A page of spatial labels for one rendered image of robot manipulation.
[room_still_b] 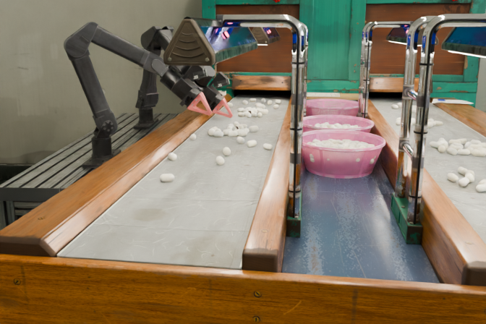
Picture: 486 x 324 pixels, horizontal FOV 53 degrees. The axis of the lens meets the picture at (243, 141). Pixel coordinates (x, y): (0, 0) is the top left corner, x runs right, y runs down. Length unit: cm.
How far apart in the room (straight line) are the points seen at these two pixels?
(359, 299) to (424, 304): 9
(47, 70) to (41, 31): 27
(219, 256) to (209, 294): 7
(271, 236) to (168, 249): 17
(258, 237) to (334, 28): 180
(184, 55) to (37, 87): 302
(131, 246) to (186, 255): 10
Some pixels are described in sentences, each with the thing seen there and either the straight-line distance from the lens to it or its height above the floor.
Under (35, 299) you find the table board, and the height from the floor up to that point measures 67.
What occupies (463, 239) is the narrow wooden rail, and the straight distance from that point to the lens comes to 87.
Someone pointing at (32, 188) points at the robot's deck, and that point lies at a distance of 145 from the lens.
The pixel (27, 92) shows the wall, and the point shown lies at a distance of 378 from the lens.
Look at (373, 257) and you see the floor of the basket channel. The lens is 97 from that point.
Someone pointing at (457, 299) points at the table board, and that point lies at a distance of 77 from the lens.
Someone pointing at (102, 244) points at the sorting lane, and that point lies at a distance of 87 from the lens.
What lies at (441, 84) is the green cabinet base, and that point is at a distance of 257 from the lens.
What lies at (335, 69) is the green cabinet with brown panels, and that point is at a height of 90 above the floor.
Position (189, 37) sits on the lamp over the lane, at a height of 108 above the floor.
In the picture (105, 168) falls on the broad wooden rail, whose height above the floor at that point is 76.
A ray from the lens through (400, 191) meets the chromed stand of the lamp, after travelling 117.
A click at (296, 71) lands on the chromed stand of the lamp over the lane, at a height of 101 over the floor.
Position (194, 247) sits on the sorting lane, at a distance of 83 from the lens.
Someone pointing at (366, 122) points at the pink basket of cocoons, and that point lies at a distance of 183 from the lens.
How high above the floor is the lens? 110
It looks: 13 degrees down
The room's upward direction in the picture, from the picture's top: straight up
